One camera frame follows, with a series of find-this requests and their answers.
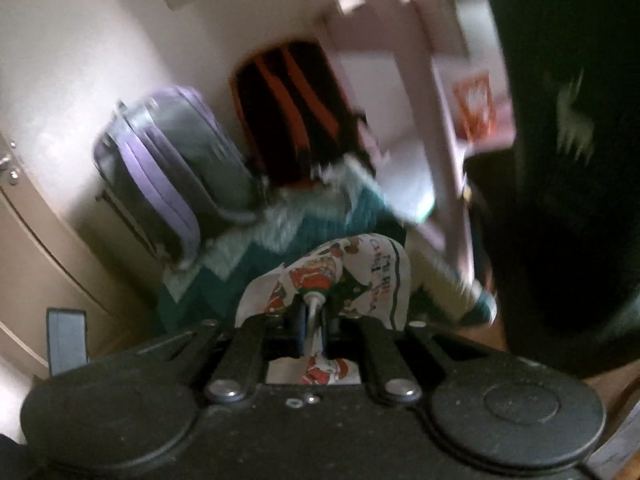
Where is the grey blue box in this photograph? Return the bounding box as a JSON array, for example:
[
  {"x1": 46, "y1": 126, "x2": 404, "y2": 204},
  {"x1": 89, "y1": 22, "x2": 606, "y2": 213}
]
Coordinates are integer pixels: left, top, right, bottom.
[{"x1": 46, "y1": 308, "x2": 90, "y2": 377}]

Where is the purple and grey backpack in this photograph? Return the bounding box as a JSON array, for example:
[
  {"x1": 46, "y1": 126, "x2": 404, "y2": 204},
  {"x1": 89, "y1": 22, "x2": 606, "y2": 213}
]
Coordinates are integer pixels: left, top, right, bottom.
[{"x1": 92, "y1": 85, "x2": 268, "y2": 268}]

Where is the black and orange backpack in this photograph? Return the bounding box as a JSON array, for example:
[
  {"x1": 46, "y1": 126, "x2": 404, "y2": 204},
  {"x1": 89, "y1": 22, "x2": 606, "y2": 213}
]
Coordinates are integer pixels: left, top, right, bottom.
[{"x1": 229, "y1": 40, "x2": 381, "y2": 191}]

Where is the red and white packet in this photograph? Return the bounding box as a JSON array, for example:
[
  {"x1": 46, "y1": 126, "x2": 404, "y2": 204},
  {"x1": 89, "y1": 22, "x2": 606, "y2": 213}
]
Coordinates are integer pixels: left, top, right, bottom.
[{"x1": 452, "y1": 72, "x2": 498, "y2": 141}]

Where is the green and cream rug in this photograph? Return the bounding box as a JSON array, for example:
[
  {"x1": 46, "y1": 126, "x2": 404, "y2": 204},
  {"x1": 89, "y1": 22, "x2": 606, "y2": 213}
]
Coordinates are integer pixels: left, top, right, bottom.
[{"x1": 157, "y1": 152, "x2": 498, "y2": 336}]

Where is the dark cloth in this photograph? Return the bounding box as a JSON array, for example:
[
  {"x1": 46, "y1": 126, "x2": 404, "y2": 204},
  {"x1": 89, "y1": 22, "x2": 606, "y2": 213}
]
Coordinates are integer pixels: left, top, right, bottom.
[{"x1": 465, "y1": 0, "x2": 640, "y2": 376}]

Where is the pink furniture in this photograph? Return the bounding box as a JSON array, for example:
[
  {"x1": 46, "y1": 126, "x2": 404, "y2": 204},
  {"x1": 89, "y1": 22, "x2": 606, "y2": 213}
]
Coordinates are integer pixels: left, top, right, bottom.
[{"x1": 310, "y1": 0, "x2": 518, "y2": 266}]

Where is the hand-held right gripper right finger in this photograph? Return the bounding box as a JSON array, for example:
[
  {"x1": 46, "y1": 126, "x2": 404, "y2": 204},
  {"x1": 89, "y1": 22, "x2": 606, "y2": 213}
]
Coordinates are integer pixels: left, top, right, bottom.
[{"x1": 320, "y1": 305, "x2": 531, "y2": 403}]

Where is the printed white tote bag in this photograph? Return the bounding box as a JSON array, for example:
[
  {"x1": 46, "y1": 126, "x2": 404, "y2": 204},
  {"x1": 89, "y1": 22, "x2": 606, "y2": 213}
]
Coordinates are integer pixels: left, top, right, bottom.
[{"x1": 235, "y1": 232, "x2": 413, "y2": 386}]

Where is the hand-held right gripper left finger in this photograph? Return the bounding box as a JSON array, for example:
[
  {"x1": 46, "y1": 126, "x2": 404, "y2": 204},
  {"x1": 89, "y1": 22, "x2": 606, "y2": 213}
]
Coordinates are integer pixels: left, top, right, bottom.
[{"x1": 107, "y1": 302, "x2": 308, "y2": 403}]

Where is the beige cabinet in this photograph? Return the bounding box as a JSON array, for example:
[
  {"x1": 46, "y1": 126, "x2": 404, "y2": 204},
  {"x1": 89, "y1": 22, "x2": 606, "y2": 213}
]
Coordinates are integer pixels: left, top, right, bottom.
[{"x1": 0, "y1": 130, "x2": 166, "y2": 381}]

